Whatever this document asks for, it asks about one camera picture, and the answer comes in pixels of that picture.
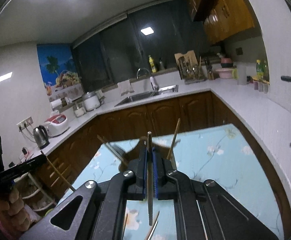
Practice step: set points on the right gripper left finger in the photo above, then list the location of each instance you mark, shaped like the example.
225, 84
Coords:
95, 210

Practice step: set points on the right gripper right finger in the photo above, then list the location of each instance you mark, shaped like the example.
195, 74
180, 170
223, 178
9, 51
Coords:
203, 210

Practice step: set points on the wooden utensil holder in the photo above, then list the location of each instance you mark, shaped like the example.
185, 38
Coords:
134, 153

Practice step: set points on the metal chopstick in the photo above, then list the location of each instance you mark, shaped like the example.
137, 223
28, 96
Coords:
150, 184

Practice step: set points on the dish rack with utensils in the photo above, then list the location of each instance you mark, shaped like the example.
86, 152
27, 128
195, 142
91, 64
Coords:
190, 74

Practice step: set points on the left hand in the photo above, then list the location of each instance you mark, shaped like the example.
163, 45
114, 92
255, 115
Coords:
14, 219

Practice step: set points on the floral light blue tablecloth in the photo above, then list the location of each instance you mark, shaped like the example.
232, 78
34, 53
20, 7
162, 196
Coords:
221, 154

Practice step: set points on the lower wooden cabinets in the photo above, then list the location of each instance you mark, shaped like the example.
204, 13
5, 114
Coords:
195, 111

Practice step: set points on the wooden cabinets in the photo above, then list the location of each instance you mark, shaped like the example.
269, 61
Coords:
195, 111
221, 18

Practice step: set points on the steel electric kettle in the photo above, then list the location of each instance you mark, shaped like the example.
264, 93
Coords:
41, 136

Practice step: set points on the red white pressure cooker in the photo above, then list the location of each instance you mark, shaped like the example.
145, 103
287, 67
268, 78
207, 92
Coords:
56, 125

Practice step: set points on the white lidded jar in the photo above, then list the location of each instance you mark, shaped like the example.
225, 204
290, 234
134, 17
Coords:
79, 109

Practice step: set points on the white rice cooker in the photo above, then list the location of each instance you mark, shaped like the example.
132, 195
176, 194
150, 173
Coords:
91, 101

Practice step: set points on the fruit poster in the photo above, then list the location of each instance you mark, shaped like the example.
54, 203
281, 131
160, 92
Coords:
58, 72

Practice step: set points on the stainless steel sink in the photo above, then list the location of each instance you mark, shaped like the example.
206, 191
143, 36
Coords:
149, 94

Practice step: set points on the hanging dish cloth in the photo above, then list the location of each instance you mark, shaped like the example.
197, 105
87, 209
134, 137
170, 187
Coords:
125, 87

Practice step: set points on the chrome faucet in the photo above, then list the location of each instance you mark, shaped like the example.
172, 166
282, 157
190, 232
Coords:
146, 72

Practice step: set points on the pink basin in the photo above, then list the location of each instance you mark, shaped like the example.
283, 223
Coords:
226, 73

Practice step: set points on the wooden knife block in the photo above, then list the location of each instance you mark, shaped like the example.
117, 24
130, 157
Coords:
209, 69

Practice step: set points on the yellow dish soap bottle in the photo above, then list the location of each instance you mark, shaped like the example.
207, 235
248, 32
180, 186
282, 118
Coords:
152, 64

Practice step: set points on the upper wooden cabinets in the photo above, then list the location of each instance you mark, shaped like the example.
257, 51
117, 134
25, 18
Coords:
221, 18

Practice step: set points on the wall power outlet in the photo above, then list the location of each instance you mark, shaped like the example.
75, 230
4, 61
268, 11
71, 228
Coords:
25, 123

